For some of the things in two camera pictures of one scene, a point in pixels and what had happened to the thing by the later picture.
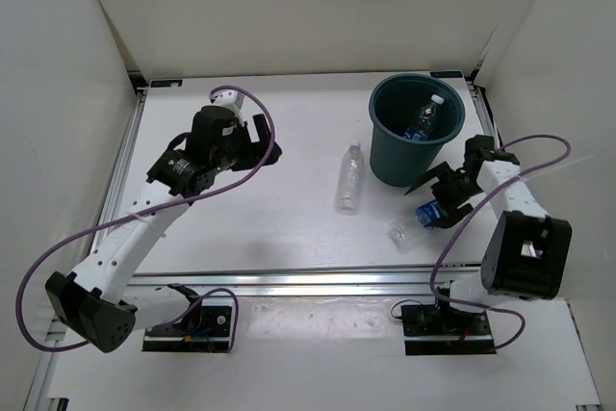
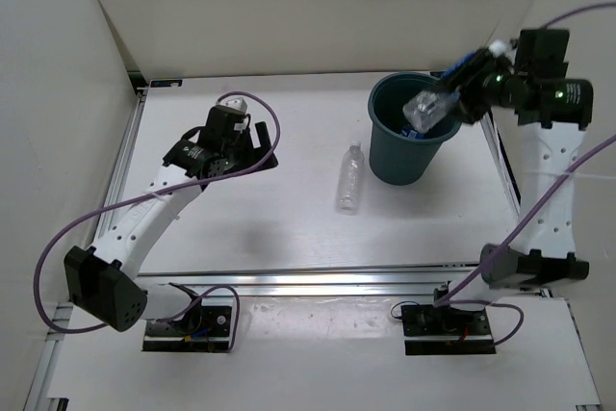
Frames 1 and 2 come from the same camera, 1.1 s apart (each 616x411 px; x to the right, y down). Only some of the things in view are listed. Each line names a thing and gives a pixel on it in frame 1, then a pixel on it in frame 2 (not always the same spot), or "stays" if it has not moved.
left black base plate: [214, 334] stays
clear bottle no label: [351, 178] stays
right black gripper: [445, 171] to [468, 109]
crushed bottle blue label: [428, 211] to [456, 64]
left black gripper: [255, 151] stays
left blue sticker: [166, 83] stays
